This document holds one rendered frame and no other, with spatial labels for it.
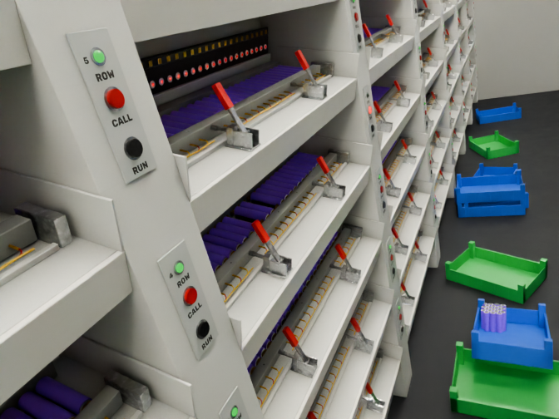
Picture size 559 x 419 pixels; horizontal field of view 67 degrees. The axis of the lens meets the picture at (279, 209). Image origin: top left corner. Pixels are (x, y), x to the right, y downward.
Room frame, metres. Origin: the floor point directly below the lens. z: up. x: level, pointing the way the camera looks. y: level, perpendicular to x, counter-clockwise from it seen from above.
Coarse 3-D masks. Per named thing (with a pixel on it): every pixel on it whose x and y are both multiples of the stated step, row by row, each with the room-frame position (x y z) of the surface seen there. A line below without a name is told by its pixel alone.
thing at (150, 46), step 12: (228, 24) 0.92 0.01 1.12; (240, 24) 0.96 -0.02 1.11; (252, 24) 1.00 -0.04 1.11; (168, 36) 0.76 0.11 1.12; (180, 36) 0.79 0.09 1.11; (192, 36) 0.82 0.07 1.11; (204, 36) 0.85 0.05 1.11; (216, 36) 0.88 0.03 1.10; (228, 36) 0.91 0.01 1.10; (144, 48) 0.71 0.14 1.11; (156, 48) 0.73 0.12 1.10; (168, 48) 0.76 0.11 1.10; (180, 48) 0.78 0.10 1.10; (240, 72) 0.92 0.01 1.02; (180, 96) 0.75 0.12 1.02
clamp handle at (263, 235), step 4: (256, 220) 0.57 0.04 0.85; (252, 224) 0.57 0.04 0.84; (256, 224) 0.56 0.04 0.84; (260, 224) 0.57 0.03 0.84; (256, 228) 0.56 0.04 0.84; (260, 228) 0.57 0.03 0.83; (256, 232) 0.56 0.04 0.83; (260, 232) 0.56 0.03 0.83; (264, 232) 0.57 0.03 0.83; (260, 236) 0.56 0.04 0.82; (264, 236) 0.56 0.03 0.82; (268, 236) 0.57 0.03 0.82; (264, 240) 0.56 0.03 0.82; (268, 240) 0.56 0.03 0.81; (268, 244) 0.56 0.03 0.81; (272, 244) 0.57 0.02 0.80; (268, 248) 0.56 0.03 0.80; (272, 248) 0.56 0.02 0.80; (272, 252) 0.56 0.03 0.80; (276, 252) 0.56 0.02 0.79; (276, 256) 0.56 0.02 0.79; (276, 260) 0.55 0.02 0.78
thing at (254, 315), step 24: (312, 144) 1.00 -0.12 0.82; (336, 144) 0.96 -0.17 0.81; (360, 144) 0.93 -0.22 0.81; (360, 168) 0.91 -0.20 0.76; (312, 192) 0.81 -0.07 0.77; (360, 192) 0.87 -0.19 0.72; (312, 216) 0.71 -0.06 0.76; (336, 216) 0.72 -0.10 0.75; (288, 240) 0.64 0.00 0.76; (312, 240) 0.64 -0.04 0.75; (312, 264) 0.62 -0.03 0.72; (264, 288) 0.52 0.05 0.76; (288, 288) 0.53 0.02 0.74; (240, 312) 0.48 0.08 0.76; (264, 312) 0.48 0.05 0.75; (240, 336) 0.41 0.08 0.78; (264, 336) 0.47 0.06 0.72
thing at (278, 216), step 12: (336, 156) 0.94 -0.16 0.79; (336, 168) 0.90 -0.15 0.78; (312, 180) 0.81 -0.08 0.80; (300, 192) 0.76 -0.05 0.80; (288, 204) 0.72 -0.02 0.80; (276, 216) 0.68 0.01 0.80; (288, 216) 0.70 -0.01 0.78; (264, 228) 0.64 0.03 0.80; (276, 228) 0.66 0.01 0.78; (252, 240) 0.61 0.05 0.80; (276, 240) 0.63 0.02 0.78; (240, 252) 0.58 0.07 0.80; (228, 264) 0.55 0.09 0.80; (240, 264) 0.56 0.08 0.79; (216, 276) 0.52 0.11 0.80; (228, 276) 0.53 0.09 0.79
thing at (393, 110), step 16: (384, 80) 1.59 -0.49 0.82; (400, 80) 1.56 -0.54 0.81; (416, 80) 1.53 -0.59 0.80; (384, 96) 1.40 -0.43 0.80; (400, 96) 1.39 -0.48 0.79; (416, 96) 1.49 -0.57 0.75; (384, 112) 1.29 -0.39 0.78; (400, 112) 1.31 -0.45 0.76; (384, 128) 1.15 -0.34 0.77; (400, 128) 1.24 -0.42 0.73; (384, 144) 1.06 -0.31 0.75
